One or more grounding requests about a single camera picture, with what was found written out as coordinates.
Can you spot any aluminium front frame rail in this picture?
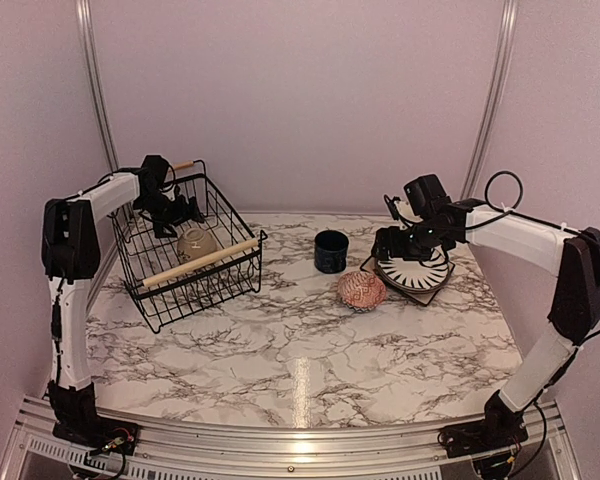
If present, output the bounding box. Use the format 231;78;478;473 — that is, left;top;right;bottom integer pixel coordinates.
0;397;582;479

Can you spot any square floral plate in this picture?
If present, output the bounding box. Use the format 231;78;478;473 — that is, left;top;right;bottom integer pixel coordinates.
360;256;448;306

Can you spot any aluminium corner post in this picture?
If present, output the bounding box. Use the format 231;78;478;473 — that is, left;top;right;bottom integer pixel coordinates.
75;0;120;171
461;0;519;198

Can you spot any black wire dish rack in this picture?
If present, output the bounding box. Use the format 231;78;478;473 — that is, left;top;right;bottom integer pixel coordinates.
110;159;268;333

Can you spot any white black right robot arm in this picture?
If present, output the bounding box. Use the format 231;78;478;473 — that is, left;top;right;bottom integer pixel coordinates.
371;174;600;455

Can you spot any blue white patterned bowl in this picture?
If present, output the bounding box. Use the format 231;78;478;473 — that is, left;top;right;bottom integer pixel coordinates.
337;271;387;312

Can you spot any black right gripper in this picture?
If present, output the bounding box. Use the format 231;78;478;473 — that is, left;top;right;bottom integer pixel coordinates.
371;218;449;261

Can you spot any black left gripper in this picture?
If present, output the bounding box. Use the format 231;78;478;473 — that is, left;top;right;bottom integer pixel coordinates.
134;190;204;238

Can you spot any beige ceramic bowl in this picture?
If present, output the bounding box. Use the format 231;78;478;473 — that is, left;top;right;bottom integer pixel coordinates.
176;227;218;265

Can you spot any white round plate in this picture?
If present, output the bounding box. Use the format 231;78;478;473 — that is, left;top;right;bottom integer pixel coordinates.
376;249;454;293

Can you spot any aluminium right corner post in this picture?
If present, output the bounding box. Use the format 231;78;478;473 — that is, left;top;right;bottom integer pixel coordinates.
461;0;519;198

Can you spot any dark blue mug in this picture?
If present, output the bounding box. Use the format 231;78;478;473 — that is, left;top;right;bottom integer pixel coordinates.
314;230;349;274

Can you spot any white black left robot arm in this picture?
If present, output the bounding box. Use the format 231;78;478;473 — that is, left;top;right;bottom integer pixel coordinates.
41;155;204;447

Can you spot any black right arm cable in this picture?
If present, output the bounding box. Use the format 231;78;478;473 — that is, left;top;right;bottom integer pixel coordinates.
459;170;600;346

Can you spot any aluminium left corner post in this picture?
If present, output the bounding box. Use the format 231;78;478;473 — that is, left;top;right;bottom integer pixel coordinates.
75;0;120;171

